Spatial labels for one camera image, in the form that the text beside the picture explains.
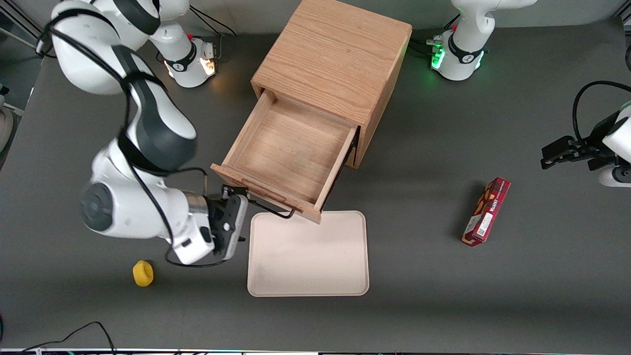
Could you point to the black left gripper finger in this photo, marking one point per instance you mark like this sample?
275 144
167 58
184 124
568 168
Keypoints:
564 147
567 160

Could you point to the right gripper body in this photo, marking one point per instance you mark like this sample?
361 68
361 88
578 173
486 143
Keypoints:
215 211

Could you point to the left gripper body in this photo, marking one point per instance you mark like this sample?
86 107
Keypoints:
597 136

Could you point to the wooden drawer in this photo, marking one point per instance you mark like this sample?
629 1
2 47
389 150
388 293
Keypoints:
291 148

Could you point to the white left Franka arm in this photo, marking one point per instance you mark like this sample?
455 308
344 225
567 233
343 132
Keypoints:
466 44

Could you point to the wooden drawer cabinet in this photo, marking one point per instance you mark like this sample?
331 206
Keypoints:
335 54

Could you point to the beige rectangular tray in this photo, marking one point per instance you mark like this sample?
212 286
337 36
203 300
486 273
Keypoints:
308 256

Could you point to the red snack box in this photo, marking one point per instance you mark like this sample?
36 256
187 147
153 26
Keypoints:
485 213

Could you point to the yellow sponge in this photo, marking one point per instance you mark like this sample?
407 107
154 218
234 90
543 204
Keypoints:
143 274

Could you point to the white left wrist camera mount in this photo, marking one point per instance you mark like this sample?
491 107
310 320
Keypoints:
611 176

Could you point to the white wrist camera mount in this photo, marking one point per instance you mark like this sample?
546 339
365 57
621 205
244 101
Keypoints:
611 176
192 246

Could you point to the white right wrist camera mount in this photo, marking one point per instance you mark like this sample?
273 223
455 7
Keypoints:
192 246

